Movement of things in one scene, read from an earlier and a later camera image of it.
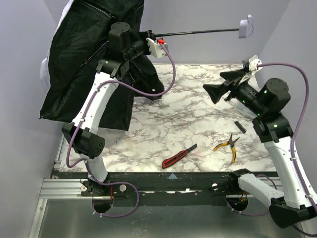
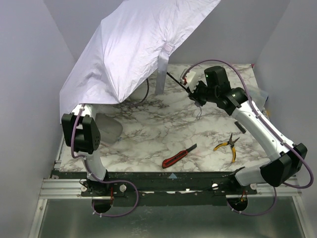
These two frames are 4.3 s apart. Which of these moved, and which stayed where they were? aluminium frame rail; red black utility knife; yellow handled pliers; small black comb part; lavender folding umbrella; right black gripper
Moved: right black gripper; lavender folding umbrella
Stayed: yellow handled pliers; aluminium frame rail; small black comb part; red black utility knife
